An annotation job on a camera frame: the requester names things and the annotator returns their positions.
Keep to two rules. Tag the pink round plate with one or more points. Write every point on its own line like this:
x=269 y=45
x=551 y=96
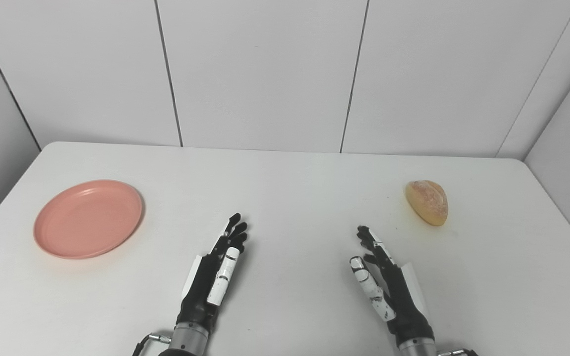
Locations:
x=88 y=219

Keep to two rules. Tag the golden bread roll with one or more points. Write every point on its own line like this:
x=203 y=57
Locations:
x=428 y=201

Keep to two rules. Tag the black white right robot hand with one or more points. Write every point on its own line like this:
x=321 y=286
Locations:
x=403 y=301

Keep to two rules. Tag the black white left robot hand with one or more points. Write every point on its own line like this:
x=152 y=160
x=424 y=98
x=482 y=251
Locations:
x=201 y=291

